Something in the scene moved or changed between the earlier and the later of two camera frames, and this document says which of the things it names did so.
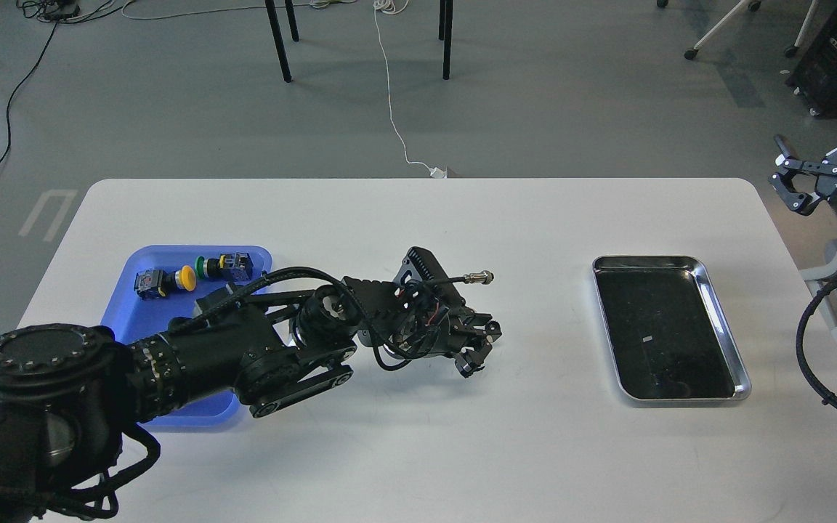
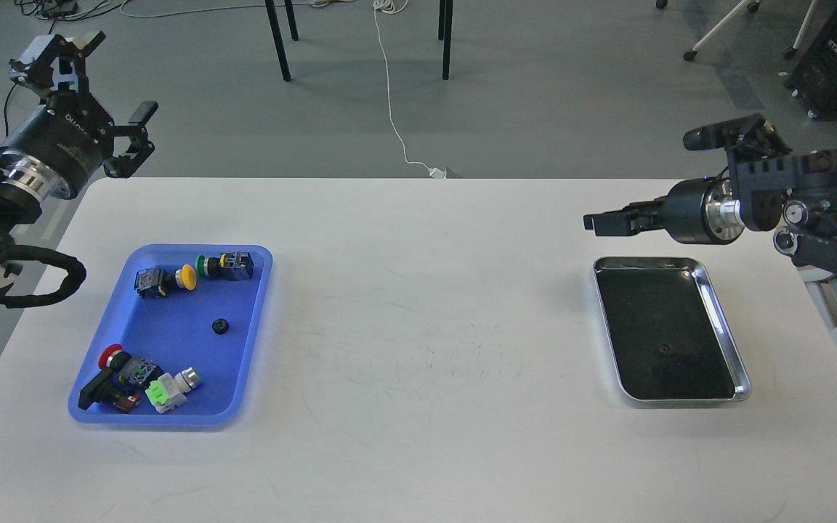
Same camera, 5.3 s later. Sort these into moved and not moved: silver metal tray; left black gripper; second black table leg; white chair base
Moved: left black gripper
Not moved: silver metal tray; white chair base; second black table leg
